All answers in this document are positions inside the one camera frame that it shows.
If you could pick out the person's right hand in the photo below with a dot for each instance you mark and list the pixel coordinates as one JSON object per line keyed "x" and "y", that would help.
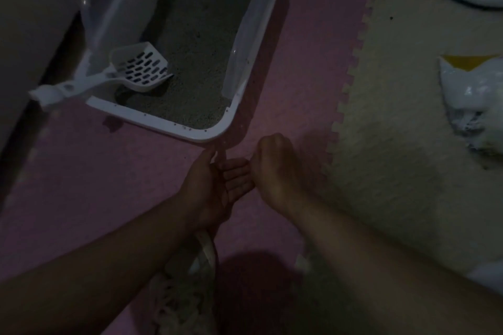
{"x": 277, "y": 177}

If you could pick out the person's left hand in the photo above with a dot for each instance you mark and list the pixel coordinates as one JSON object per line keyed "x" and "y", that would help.
{"x": 212, "y": 189}

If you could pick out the white slotted litter scoop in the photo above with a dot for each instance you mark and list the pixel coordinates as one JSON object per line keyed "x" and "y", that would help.
{"x": 137, "y": 66}

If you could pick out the white cat litter tray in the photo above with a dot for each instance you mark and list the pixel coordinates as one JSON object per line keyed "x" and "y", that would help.
{"x": 255, "y": 32}

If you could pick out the yellow plastic bag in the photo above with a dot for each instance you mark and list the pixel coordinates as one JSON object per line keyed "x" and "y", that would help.
{"x": 467, "y": 91}

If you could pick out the person's right forearm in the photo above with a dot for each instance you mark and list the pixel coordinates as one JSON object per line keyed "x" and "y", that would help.
{"x": 393, "y": 272}

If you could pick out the person's left forearm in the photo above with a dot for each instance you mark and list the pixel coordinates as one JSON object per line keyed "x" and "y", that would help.
{"x": 90, "y": 272}

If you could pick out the white sneaker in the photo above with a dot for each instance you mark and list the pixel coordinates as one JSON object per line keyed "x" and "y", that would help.
{"x": 188, "y": 287}

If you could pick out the pink foam floor mat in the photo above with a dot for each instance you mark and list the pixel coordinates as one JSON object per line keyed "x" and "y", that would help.
{"x": 294, "y": 71}

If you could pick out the white plastic bag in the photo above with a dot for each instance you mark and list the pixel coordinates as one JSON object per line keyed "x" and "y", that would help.
{"x": 487, "y": 276}

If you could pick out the white bed frame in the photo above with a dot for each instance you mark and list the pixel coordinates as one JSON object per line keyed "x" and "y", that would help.
{"x": 31, "y": 32}

